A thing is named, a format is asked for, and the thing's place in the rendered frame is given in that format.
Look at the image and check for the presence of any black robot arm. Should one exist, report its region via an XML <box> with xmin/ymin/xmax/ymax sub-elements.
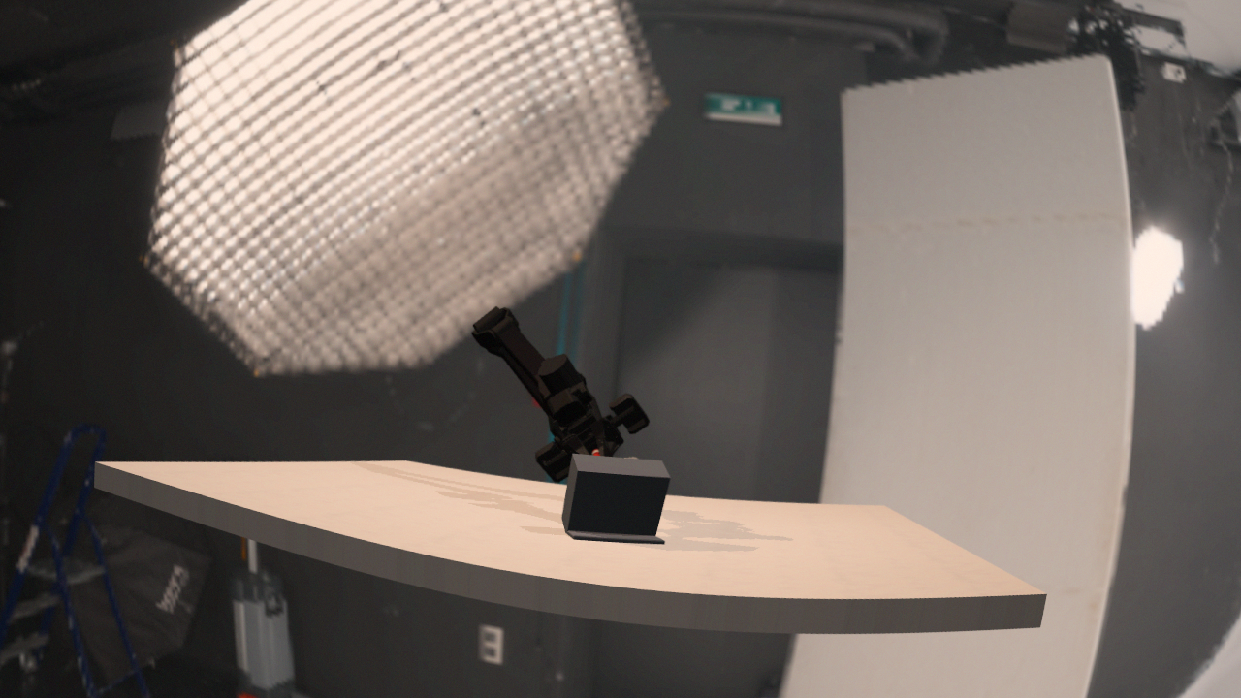
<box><xmin>472</xmin><ymin>307</ymin><xmax>599</xmax><ymax>451</ymax></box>

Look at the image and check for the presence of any grey flat panel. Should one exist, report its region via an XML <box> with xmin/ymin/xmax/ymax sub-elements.
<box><xmin>562</xmin><ymin>455</ymin><xmax>671</xmax><ymax>545</ymax></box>

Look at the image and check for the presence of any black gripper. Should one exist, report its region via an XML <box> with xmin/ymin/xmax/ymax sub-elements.
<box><xmin>535</xmin><ymin>394</ymin><xmax>650</xmax><ymax>483</ymax></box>

